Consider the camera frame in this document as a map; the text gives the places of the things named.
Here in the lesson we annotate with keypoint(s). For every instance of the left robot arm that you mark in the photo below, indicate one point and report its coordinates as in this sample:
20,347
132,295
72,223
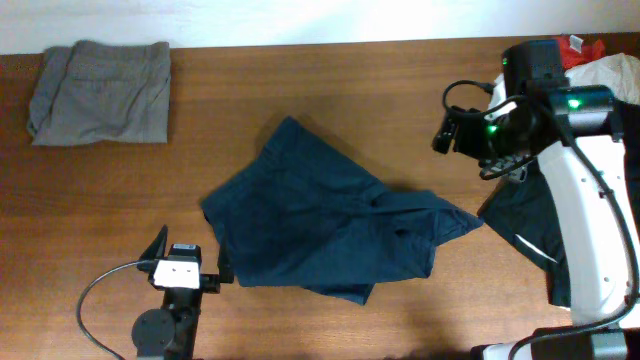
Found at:
169,331

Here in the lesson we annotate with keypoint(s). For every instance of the red cloth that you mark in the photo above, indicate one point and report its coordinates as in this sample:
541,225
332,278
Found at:
574,51

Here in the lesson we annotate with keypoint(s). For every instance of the navy blue shorts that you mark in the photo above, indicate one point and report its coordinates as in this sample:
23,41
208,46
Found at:
303,214

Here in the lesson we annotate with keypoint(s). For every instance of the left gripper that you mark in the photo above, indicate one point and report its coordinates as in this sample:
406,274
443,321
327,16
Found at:
209,283

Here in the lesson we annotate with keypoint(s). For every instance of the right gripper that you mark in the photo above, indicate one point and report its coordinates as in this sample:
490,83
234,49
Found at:
463,138

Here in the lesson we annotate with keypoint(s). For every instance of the white cloth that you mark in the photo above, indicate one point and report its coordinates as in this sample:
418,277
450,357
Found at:
619,72

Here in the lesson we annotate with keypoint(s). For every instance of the folded grey shorts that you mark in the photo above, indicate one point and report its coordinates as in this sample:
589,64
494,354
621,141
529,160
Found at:
92,92

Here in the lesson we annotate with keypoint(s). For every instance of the black shorts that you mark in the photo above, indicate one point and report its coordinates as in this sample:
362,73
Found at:
630,116

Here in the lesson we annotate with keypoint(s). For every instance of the black shirt white stripe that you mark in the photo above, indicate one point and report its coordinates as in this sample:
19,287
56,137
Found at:
524,215

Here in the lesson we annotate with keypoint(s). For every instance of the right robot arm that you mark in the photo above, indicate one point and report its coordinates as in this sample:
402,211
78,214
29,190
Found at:
575,136

